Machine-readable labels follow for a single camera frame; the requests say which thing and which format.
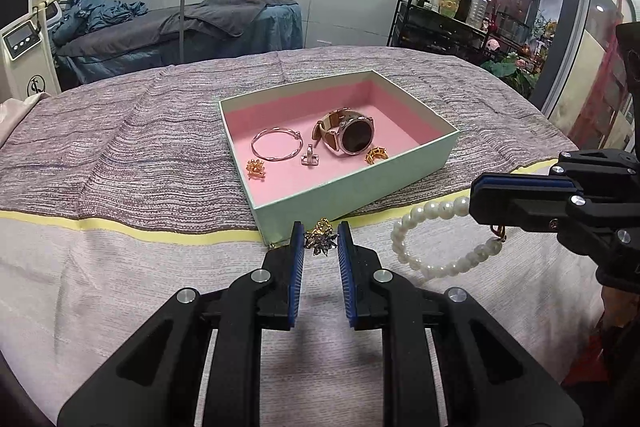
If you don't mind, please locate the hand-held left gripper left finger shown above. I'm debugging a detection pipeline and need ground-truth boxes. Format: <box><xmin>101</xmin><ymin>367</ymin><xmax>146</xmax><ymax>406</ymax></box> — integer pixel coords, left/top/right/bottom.
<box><xmin>57</xmin><ymin>221</ymin><xmax>307</xmax><ymax>427</ymax></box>

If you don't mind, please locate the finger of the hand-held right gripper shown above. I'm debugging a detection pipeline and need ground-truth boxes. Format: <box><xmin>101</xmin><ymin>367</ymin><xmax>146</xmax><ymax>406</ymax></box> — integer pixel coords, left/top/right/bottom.
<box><xmin>470</xmin><ymin>184</ymin><xmax>640</xmax><ymax>258</ymax></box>
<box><xmin>475</xmin><ymin>149</ymin><xmax>640</xmax><ymax>202</ymax></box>

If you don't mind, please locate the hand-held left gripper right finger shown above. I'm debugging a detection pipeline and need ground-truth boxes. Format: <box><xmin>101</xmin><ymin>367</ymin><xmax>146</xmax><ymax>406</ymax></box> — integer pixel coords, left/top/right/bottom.
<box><xmin>336</xmin><ymin>221</ymin><xmax>585</xmax><ymax>427</ymax></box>

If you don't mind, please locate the dark crystal flower brooch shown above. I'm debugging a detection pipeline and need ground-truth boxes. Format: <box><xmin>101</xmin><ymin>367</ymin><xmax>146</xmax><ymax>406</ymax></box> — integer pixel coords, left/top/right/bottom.
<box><xmin>304</xmin><ymin>217</ymin><xmax>341</xmax><ymax>256</ymax></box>

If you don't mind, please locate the green box with pink lining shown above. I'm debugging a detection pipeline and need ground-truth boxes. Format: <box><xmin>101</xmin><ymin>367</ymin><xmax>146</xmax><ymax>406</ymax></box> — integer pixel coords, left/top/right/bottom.
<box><xmin>218</xmin><ymin>69</ymin><xmax>461</xmax><ymax>248</ymax></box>

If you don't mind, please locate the white pearl bracelet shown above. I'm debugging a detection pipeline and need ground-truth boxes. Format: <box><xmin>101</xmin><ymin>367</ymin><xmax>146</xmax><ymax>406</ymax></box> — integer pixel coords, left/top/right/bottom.
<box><xmin>391</xmin><ymin>198</ymin><xmax>503</xmax><ymax>279</ymax></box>

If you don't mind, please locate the thin silver bangle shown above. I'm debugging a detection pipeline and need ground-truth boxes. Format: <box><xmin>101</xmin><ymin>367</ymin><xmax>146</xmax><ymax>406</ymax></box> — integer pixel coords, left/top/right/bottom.
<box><xmin>250</xmin><ymin>127</ymin><xmax>304</xmax><ymax>162</ymax></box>

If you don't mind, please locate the rose gold wrist watch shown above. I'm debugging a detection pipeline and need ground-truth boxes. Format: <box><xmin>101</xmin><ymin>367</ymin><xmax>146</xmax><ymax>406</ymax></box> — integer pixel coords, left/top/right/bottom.
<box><xmin>312</xmin><ymin>107</ymin><xmax>375</xmax><ymax>155</ymax></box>

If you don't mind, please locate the red garment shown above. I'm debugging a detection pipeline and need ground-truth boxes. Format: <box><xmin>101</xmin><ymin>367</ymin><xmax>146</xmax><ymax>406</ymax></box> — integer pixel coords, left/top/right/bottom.
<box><xmin>560</xmin><ymin>322</ymin><xmax>626</xmax><ymax>388</ymax></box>

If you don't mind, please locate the green potted plant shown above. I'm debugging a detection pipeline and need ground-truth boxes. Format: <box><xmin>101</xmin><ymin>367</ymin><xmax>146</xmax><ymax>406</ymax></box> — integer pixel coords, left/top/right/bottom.
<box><xmin>482</xmin><ymin>52</ymin><xmax>541</xmax><ymax>98</ymax></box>

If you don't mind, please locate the black trolley cart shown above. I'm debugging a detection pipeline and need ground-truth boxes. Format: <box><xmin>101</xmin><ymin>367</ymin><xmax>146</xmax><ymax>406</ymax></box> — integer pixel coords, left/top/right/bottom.
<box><xmin>386</xmin><ymin>0</ymin><xmax>493</xmax><ymax>58</ymax></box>

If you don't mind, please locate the grey striped bedspread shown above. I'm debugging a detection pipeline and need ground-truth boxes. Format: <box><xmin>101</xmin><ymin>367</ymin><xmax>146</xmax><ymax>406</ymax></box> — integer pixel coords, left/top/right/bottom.
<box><xmin>0</xmin><ymin>46</ymin><xmax>576</xmax><ymax>238</ymax></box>

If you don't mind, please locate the massage bed with blue cover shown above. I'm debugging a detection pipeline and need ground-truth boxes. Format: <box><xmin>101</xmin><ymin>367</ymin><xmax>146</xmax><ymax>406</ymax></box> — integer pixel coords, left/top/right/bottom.
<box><xmin>52</xmin><ymin>0</ymin><xmax>305</xmax><ymax>85</ymax></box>

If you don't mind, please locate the beige satin quilt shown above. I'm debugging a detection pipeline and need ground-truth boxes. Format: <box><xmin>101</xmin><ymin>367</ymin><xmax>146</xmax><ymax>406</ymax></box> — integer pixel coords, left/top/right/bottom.
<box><xmin>0</xmin><ymin>99</ymin><xmax>36</xmax><ymax>148</ymax></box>

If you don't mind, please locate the crumpled blue duvet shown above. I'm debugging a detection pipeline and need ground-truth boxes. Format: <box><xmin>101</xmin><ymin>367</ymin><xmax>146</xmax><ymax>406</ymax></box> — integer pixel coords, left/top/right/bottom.
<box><xmin>50</xmin><ymin>0</ymin><xmax>148</xmax><ymax>45</ymax></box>

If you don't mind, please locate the white beauty machine with monitor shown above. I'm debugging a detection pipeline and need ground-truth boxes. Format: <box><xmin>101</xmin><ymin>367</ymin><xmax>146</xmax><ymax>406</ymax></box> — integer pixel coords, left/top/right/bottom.
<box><xmin>0</xmin><ymin>0</ymin><xmax>63</xmax><ymax>100</ymax></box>

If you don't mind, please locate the white machine handpiece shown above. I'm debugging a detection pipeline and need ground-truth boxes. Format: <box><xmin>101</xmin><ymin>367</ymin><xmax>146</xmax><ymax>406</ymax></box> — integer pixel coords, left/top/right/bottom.
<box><xmin>42</xmin><ymin>0</ymin><xmax>66</xmax><ymax>25</ymax></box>

